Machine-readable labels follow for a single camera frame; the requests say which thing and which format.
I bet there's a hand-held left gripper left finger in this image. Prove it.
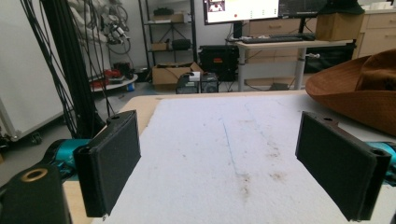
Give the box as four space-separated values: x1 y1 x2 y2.
73 109 142 218

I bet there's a small black computer case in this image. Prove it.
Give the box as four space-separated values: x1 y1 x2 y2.
175 71 219 95

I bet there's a black equipment case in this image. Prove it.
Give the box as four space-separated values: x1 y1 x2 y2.
198 44 240 82

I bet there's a dark computer monitor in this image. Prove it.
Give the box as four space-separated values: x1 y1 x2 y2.
278 0 328 19

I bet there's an open cardboard box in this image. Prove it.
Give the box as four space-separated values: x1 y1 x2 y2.
151 61 205 86

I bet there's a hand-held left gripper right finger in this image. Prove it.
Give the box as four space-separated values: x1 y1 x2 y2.
295 110 392 222

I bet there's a white panel on casters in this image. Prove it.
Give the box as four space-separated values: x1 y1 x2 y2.
0 0 75 146

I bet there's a black keyboard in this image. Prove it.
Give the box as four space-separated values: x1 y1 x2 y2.
241 35 304 45

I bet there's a brown brimmed hat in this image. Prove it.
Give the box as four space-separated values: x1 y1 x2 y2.
304 49 396 136

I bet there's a black cable bundle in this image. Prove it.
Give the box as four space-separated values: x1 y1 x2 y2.
20 0 117 140

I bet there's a wooden drawer cabinet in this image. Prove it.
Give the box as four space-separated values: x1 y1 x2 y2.
351 7 396 60

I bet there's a cardboard box with black hat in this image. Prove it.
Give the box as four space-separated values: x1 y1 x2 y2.
315 0 366 42

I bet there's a black metal shelf rack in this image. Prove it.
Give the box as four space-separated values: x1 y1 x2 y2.
138 0 199 70

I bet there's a white felt mat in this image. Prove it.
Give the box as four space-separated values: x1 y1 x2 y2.
92 93 396 224

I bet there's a white desk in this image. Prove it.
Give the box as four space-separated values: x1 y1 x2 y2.
226 37 358 92

